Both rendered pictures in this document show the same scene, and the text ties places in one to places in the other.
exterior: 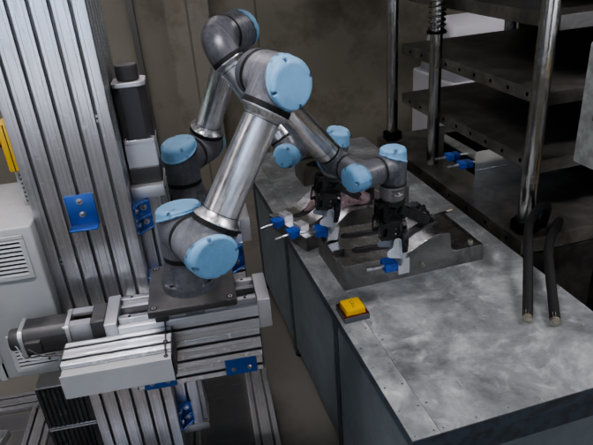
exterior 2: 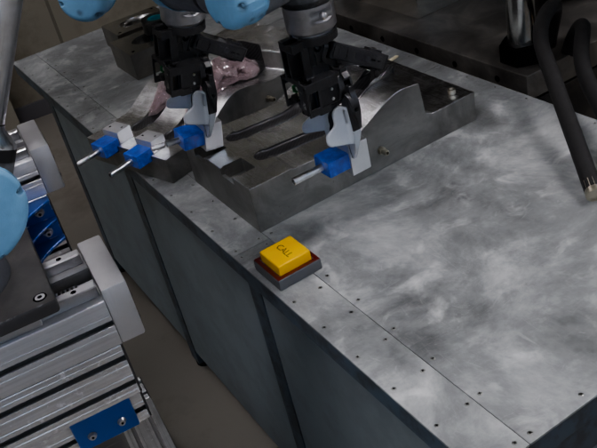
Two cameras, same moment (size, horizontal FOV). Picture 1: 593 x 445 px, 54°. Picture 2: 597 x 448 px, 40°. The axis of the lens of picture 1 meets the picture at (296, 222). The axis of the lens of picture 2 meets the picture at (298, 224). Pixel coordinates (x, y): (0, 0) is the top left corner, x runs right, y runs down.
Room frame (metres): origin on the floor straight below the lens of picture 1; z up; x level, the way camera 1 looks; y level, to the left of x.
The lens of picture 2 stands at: (0.39, 0.02, 1.58)
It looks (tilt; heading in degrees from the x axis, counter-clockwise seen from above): 33 degrees down; 349
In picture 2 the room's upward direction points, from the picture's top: 14 degrees counter-clockwise
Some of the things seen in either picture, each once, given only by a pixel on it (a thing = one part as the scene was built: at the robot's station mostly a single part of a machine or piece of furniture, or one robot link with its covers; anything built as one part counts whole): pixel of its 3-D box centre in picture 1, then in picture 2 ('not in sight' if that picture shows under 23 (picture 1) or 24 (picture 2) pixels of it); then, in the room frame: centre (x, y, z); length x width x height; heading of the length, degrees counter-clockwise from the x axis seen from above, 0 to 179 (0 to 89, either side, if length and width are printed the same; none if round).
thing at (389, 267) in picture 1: (386, 265); (327, 164); (1.49, -0.26, 0.93); 0.13 x 0.05 x 0.05; 105
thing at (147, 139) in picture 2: (290, 233); (135, 158); (1.88, 0.02, 0.85); 0.13 x 0.05 x 0.05; 121
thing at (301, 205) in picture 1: (339, 206); (209, 93); (2.07, -0.18, 0.85); 0.50 x 0.26 x 0.11; 121
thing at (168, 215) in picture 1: (182, 227); not in sight; (1.30, 0.29, 1.20); 0.13 x 0.12 x 0.14; 31
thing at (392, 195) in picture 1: (393, 192); (311, 16); (1.49, -0.28, 1.17); 0.08 x 0.08 x 0.05
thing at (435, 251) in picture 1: (398, 239); (329, 120); (1.75, -0.35, 0.87); 0.50 x 0.26 x 0.14; 104
